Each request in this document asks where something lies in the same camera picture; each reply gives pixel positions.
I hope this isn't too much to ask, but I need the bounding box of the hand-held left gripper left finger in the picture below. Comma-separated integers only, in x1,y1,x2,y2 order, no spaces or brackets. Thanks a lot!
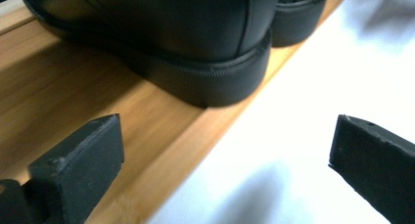
26,113,125,224

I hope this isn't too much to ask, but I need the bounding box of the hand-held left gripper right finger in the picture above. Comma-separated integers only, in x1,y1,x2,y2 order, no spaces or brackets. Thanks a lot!
328,113,415,224

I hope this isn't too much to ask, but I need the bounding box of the three-tier bamboo shoe rack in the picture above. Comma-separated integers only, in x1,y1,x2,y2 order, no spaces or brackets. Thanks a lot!
0,0,354,224

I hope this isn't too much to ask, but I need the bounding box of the black leather shoe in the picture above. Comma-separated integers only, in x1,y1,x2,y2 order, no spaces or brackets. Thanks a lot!
17,0,282,109
270,0,330,49

